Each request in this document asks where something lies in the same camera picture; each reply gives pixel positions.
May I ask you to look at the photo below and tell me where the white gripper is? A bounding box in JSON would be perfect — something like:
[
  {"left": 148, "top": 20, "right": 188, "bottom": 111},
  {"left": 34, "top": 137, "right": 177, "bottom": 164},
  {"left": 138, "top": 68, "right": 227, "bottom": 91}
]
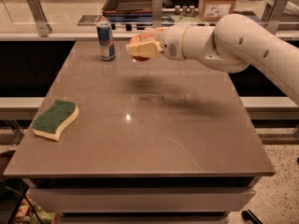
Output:
[{"left": 126, "top": 25, "right": 187, "bottom": 61}]

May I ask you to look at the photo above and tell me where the red yellow apple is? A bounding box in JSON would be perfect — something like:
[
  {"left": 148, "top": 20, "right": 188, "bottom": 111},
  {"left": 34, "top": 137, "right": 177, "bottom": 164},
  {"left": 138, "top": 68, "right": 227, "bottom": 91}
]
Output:
[{"left": 129, "top": 34, "right": 150, "bottom": 62}]

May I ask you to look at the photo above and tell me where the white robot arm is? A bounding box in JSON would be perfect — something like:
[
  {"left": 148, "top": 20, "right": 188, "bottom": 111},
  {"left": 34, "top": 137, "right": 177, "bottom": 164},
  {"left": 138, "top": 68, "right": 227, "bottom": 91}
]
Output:
[{"left": 126, "top": 14, "right": 299, "bottom": 105}]

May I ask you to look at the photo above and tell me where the blue silver redbull can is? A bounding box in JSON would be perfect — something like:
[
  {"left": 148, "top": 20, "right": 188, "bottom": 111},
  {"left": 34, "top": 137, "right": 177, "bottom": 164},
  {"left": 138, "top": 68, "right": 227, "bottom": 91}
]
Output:
[{"left": 96, "top": 21, "right": 116, "bottom": 61}]

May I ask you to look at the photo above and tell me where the open orange black case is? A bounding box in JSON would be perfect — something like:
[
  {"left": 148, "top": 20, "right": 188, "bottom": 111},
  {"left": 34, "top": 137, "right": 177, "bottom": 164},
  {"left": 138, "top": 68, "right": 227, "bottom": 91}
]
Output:
[{"left": 102, "top": 0, "right": 152, "bottom": 15}]

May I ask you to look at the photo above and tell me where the cardboard box with label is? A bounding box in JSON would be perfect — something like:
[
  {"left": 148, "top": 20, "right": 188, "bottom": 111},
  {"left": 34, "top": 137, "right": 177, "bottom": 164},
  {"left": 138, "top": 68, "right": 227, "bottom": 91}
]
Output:
[{"left": 198, "top": 0, "right": 236, "bottom": 21}]

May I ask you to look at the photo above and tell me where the glass barrier panel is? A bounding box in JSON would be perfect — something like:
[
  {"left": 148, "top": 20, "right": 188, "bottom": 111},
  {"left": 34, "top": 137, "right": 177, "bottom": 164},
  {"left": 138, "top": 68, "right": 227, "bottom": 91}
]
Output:
[{"left": 0, "top": 0, "right": 219, "bottom": 35}]

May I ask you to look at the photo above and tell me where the green yellow sponge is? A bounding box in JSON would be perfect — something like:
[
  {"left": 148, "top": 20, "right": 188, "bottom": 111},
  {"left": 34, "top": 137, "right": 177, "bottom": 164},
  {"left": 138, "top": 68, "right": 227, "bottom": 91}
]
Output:
[{"left": 33, "top": 100, "right": 79, "bottom": 141}]

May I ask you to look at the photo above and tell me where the grey cabinet drawer front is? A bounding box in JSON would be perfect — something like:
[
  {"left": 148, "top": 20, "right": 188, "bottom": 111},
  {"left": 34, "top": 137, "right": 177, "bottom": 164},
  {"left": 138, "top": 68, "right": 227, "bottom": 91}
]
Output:
[{"left": 29, "top": 188, "right": 255, "bottom": 214}]

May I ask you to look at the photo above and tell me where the middle metal glass bracket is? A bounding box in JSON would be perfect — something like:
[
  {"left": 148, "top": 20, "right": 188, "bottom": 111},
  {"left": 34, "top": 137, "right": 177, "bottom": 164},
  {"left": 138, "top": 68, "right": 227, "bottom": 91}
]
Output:
[{"left": 152, "top": 0, "right": 163, "bottom": 28}]

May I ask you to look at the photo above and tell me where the metal glass bracket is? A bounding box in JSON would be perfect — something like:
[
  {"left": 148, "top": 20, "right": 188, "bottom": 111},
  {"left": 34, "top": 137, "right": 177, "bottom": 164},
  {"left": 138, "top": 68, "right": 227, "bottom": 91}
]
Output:
[
  {"left": 152, "top": 0, "right": 163, "bottom": 28},
  {"left": 262, "top": 0, "right": 289, "bottom": 35},
  {"left": 26, "top": 0, "right": 52, "bottom": 37}
]

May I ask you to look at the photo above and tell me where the left metal glass bracket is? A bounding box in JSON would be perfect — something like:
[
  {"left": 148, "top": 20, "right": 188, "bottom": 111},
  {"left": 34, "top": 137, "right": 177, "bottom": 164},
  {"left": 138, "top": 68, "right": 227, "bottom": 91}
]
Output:
[{"left": 26, "top": 0, "right": 52, "bottom": 37}]

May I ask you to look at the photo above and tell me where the right metal glass bracket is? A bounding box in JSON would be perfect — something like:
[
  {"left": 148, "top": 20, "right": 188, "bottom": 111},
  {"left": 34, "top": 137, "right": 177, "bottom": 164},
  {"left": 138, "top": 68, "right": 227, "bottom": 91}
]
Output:
[{"left": 262, "top": 0, "right": 289, "bottom": 35}]

